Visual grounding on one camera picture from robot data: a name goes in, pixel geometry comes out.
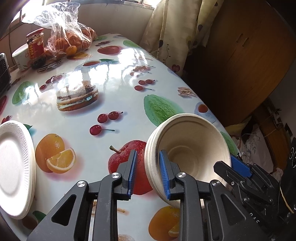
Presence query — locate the beige paper bowl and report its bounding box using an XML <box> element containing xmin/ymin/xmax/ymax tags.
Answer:
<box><xmin>144</xmin><ymin>113</ymin><xmax>231</xmax><ymax>208</ymax></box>

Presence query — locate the white paper plate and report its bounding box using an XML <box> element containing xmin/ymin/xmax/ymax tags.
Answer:
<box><xmin>1</xmin><ymin>120</ymin><xmax>36</xmax><ymax>220</ymax></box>

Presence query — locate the floral bedding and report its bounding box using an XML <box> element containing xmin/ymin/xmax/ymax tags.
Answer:
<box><xmin>226</xmin><ymin>116</ymin><xmax>290</xmax><ymax>173</ymax></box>

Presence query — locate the fruit print tablecloth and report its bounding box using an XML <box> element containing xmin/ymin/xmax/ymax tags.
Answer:
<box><xmin>0</xmin><ymin>33</ymin><xmax>240</xmax><ymax>241</ymax></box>

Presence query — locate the brown wooden cabinet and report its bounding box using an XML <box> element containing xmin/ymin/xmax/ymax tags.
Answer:
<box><xmin>185</xmin><ymin>1</ymin><xmax>295</xmax><ymax>126</ymax></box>

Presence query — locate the grey small heater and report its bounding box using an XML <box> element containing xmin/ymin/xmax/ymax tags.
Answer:
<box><xmin>0</xmin><ymin>53</ymin><xmax>11</xmax><ymax>94</ymax></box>

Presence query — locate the patterned curtain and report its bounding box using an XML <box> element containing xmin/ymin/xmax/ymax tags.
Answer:
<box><xmin>139</xmin><ymin>0</ymin><xmax>224</xmax><ymax>76</ymax></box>

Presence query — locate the plastic bag of oranges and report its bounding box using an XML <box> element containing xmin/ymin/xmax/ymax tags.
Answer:
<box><xmin>22</xmin><ymin>1</ymin><xmax>97</xmax><ymax>57</ymax></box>

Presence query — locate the white paper cup container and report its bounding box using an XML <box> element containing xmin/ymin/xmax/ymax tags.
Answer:
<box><xmin>12</xmin><ymin>44</ymin><xmax>31</xmax><ymax>72</ymax></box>

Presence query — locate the red label glass jar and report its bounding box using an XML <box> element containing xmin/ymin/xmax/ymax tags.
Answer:
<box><xmin>26</xmin><ymin>28</ymin><xmax>46</xmax><ymax>69</ymax></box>

